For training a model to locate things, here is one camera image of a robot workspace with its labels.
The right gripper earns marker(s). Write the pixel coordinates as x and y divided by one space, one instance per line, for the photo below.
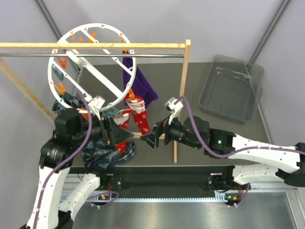
160 128

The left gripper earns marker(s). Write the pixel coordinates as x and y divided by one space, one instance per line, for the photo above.
112 132

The teal clip front rim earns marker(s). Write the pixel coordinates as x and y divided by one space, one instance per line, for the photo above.
111 112

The orange front clip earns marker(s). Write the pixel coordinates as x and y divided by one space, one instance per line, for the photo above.
131 94

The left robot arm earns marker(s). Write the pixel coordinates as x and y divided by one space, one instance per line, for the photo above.
72 132

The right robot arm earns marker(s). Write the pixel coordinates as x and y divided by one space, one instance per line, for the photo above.
270 162

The orange clip left rim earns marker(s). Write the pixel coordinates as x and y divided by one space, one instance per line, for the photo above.
85 114

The orange clip rim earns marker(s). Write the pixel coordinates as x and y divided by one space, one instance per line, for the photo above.
85 114
61 89

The orange clip top rim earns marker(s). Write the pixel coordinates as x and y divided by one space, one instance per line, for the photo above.
61 89

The white round clip hanger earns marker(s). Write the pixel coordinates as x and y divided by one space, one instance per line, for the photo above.
82 62

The orange clip upper right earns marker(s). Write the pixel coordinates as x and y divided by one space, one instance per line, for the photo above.
91 36

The dark shark print cloth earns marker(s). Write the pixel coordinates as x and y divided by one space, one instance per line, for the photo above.
96 152

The purple sock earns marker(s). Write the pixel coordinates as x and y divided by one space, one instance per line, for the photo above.
141 86

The grey plastic bin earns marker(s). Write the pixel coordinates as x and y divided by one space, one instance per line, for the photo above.
232 89

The metal rack rod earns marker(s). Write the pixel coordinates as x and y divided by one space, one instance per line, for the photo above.
92 55

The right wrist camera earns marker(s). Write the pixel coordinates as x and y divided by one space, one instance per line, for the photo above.
174 106

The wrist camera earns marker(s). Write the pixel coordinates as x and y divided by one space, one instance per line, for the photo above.
95 106
174 106

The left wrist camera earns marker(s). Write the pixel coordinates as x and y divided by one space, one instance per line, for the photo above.
95 106

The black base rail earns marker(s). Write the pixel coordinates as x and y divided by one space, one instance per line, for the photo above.
167 182

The wooden clothes rack frame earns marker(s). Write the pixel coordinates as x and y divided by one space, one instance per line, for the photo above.
9 72

